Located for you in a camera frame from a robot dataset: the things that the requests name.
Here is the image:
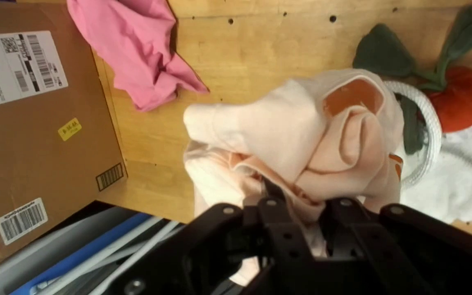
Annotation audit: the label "blue bar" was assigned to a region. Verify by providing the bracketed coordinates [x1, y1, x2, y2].
[11, 211, 160, 295]

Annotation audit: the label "white cable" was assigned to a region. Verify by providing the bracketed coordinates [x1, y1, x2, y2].
[37, 216, 186, 295]

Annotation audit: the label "red radish plush green leaves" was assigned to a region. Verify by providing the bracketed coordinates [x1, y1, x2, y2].
[353, 0, 472, 157]

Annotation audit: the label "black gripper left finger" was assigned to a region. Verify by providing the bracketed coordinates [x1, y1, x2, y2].
[117, 196, 328, 295]

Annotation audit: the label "bright pink cloth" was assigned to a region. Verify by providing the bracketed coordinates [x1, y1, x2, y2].
[66, 0, 210, 113]

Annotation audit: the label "cardboard box with white label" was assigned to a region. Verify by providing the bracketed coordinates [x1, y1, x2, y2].
[0, 1, 130, 268]

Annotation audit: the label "white towel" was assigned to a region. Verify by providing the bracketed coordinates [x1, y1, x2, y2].
[399, 129, 472, 226]

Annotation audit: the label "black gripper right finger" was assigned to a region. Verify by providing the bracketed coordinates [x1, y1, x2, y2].
[324, 196, 472, 295]

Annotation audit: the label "pale peach shirt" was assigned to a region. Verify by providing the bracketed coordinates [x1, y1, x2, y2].
[183, 67, 409, 288]

